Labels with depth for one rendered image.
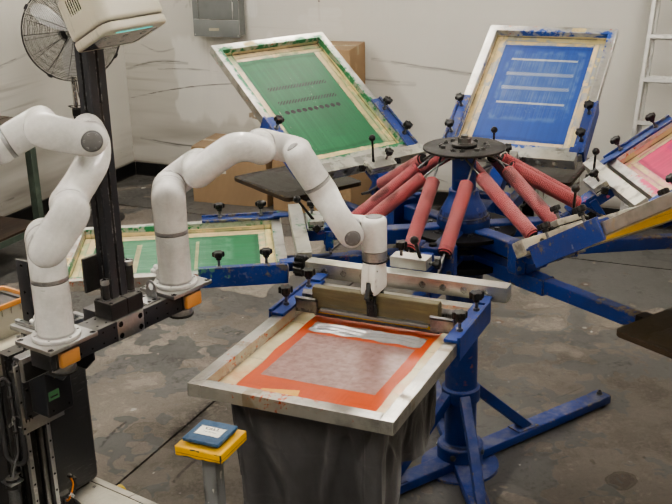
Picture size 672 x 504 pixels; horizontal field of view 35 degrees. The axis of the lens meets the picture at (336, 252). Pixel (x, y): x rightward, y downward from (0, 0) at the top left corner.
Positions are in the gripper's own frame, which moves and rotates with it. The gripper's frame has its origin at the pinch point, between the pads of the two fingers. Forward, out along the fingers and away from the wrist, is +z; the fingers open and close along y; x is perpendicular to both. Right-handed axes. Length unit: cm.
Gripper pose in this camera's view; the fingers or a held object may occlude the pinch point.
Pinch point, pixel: (375, 307)
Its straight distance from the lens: 319.1
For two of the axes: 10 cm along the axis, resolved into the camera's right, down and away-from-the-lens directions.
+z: 0.3, 9.4, 3.4
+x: 9.1, 1.2, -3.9
